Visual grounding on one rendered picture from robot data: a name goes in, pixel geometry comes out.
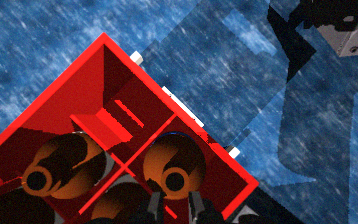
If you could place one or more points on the red crate with dividers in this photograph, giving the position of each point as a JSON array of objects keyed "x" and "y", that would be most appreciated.
[{"x": 107, "y": 95}]

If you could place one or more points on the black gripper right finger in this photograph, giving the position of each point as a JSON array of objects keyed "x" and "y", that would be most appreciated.
[{"x": 202, "y": 211}]

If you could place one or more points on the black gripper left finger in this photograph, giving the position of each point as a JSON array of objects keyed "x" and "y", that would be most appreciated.
[{"x": 149, "y": 212}]

